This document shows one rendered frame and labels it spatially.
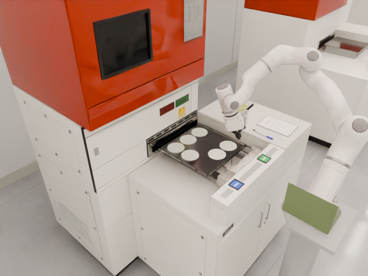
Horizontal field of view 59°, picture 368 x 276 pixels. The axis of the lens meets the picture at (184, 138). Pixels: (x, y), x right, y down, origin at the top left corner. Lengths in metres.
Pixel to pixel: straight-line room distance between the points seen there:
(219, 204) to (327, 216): 0.48
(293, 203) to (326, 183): 0.17
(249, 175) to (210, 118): 0.57
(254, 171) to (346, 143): 0.44
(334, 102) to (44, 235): 2.21
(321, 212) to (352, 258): 1.17
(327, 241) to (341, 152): 0.40
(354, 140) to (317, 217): 0.38
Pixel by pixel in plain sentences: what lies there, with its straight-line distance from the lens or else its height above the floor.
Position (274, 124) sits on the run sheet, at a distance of 2.04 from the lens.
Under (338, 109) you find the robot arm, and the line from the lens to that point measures 1.73.
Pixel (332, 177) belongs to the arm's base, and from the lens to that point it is 1.63.
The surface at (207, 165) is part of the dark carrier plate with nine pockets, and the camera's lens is 1.77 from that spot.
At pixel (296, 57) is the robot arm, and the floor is 1.44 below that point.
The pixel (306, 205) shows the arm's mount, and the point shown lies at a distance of 1.62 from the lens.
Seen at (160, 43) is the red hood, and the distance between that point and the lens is 1.62.
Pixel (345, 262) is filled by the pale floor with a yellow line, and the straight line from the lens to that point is 2.70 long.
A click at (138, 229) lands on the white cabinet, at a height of 0.40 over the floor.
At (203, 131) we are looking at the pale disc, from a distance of 2.03.
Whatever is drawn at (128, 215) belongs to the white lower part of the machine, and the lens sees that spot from 2.06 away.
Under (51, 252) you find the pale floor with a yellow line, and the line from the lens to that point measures 2.67.
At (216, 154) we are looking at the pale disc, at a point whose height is 0.90.
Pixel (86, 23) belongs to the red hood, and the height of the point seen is 1.68.
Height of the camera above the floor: 2.02
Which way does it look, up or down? 35 degrees down
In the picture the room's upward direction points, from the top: straight up
